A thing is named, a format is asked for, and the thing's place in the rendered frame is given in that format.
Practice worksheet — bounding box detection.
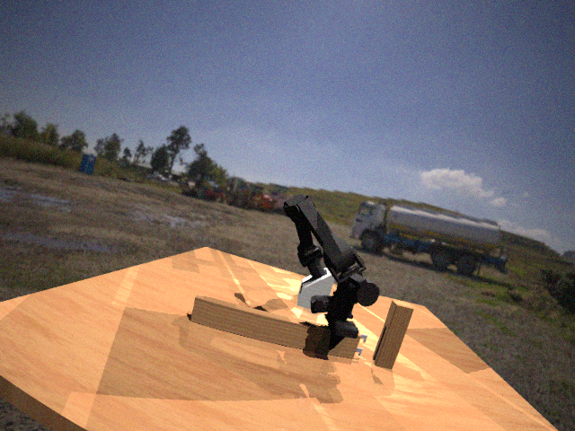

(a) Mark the brown wooden post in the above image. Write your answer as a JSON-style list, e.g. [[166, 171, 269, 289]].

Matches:
[[372, 299, 414, 369]]

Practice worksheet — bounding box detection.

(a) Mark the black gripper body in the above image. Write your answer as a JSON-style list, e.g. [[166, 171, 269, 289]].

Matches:
[[327, 290, 359, 339]]

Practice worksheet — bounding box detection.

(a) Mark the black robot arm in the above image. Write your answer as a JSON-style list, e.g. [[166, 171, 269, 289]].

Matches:
[[283, 193, 380, 316]]

